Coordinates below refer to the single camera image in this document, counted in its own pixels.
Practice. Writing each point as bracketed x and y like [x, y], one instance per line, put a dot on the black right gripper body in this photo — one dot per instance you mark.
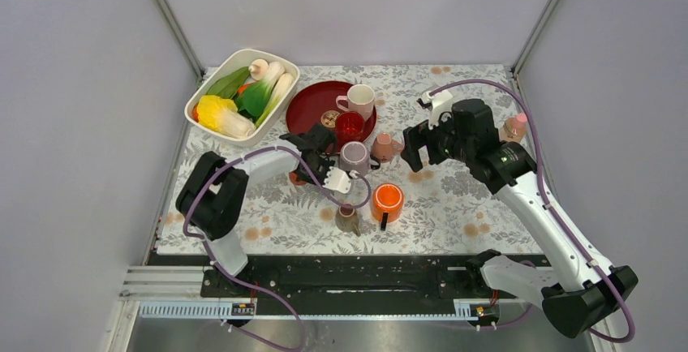
[443, 142]

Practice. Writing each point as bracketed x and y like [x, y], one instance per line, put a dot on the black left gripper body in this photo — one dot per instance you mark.
[319, 169]

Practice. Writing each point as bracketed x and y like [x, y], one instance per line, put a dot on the small orange cup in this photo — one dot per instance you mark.
[296, 180]

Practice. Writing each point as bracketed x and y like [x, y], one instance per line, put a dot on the lilac mug black handle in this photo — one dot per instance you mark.
[355, 156]

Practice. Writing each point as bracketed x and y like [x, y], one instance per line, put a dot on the red glossy mug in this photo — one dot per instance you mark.
[349, 127]

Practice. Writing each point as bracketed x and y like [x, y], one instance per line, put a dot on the round red lacquer tray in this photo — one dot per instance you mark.
[324, 103]

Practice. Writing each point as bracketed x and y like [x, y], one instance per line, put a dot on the pale pink white mug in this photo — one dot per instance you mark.
[360, 99]

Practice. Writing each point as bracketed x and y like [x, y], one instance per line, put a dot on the orange mug black handle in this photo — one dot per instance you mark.
[387, 203]

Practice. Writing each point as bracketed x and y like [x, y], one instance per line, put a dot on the brown small mug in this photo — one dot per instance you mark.
[347, 220]

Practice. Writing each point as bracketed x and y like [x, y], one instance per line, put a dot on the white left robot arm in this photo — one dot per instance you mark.
[211, 200]

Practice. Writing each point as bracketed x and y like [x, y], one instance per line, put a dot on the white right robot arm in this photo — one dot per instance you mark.
[583, 286]

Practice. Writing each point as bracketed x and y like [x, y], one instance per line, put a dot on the salmon pink patterned mug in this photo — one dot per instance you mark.
[385, 148]

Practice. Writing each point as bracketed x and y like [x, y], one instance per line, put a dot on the pink capped bottle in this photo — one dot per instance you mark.
[514, 129]

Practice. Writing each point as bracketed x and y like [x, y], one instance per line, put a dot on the white green leek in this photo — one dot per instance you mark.
[280, 89]

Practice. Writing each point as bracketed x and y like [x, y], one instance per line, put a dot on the green bok choy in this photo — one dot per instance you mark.
[254, 100]

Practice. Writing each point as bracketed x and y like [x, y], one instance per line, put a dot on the beige mushroom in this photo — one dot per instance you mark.
[258, 69]

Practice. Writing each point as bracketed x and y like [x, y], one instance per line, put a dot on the yellow napa cabbage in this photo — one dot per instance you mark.
[221, 115]

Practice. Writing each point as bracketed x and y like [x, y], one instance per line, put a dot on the dark green leaf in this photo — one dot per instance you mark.
[227, 86]

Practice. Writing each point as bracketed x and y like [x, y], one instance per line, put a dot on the white rectangular vegetable tray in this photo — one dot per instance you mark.
[244, 57]

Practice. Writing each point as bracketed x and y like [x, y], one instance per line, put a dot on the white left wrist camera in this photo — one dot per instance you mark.
[337, 180]

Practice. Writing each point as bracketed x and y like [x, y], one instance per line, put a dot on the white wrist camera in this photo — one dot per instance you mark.
[337, 180]
[438, 103]

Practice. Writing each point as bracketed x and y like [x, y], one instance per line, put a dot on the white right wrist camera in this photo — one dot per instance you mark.
[438, 103]

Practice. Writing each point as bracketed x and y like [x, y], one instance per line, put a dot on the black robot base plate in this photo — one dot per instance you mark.
[351, 285]

